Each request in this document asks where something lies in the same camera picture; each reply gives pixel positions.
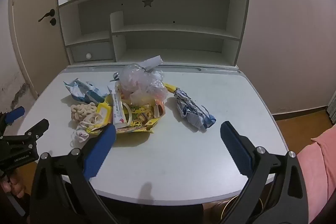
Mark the yellow plastic tag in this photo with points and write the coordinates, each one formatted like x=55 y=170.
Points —
x=103 y=113

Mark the clear plastic bag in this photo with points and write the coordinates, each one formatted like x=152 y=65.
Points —
x=139 y=79

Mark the yellow printed snack packet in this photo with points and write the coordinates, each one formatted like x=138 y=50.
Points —
x=143 y=119

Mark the crumpled white face mask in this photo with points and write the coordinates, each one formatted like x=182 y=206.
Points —
x=78 y=136

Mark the small yellow wrapper piece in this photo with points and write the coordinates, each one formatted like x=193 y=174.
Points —
x=170 y=87

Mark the white desk hutch shelf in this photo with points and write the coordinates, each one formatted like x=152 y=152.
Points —
x=162 y=29

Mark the cream door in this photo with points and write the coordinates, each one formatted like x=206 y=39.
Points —
x=34 y=43

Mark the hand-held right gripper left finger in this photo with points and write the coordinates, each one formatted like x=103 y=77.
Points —
x=101 y=150

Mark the white round drawer knob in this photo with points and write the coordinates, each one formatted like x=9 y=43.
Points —
x=89 y=56

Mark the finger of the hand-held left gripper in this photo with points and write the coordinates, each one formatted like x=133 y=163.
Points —
x=36 y=130
x=14 y=114

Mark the person's left hand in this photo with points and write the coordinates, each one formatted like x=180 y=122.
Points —
x=16 y=186

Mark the torn white paper wrapper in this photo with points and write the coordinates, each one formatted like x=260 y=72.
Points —
x=152 y=61

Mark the white ribbed radiator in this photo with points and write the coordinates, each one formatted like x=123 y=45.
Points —
x=332 y=108

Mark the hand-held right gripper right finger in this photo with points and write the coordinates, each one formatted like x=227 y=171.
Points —
x=236 y=148

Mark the grey hutch drawer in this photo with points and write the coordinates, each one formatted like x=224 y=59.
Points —
x=90 y=52

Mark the person's pink clothing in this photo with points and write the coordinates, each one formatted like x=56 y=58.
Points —
x=321 y=176

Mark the flat blue white wrapper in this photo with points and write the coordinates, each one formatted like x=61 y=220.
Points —
x=81 y=90

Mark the white tube box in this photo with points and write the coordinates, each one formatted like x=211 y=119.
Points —
x=118 y=108

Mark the crumpled blue white wrapper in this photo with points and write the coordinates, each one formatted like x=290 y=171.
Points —
x=191 y=108

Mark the black door keyhole cover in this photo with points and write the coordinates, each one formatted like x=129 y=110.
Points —
x=53 y=21

